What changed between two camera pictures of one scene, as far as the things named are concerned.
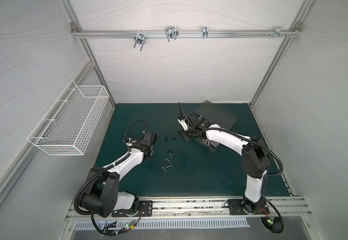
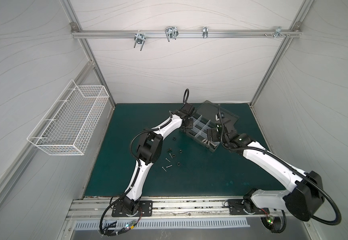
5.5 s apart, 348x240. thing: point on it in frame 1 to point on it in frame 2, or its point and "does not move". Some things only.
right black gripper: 196,135 to 219,129
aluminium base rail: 281,207 does not move
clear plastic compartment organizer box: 211,114 does not move
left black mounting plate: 145,209 does not move
